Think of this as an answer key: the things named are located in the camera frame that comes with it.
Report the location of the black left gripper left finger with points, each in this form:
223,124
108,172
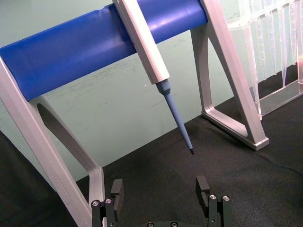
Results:
117,196

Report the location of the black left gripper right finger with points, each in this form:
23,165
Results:
203,191

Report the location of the black table cloth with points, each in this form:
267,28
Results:
236,184

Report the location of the clear plastic tip rack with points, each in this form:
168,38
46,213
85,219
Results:
279,95

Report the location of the grey stand with blue bar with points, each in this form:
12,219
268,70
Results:
71,59

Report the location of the grey pipette with blue shaft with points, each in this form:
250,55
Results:
146,47

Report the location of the clear pipette tip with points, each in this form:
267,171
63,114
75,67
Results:
262,47
275,47
293,35
284,59

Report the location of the pale green wall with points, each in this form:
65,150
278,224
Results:
113,113

